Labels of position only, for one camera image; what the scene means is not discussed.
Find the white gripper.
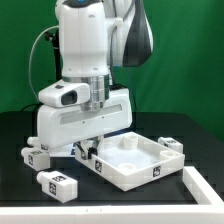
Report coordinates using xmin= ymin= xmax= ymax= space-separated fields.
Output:
xmin=37 ymin=88 xmax=132 ymax=160

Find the white square tabletop tray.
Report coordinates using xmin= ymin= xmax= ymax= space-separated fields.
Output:
xmin=75 ymin=132 xmax=185 ymax=191

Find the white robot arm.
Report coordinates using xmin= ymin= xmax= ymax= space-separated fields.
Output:
xmin=37 ymin=0 xmax=153 ymax=157

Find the white marker sheet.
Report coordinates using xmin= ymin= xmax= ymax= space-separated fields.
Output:
xmin=49 ymin=144 xmax=75 ymax=157

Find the white L-shaped fence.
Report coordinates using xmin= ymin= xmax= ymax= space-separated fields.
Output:
xmin=0 ymin=166 xmax=224 ymax=224

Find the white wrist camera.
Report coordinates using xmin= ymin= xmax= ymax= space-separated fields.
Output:
xmin=38 ymin=80 xmax=90 ymax=108

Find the black camera stand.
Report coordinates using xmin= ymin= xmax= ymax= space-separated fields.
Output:
xmin=44 ymin=30 xmax=62 ymax=81

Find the grey camera cable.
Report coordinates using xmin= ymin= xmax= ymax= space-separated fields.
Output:
xmin=27 ymin=25 xmax=61 ymax=103

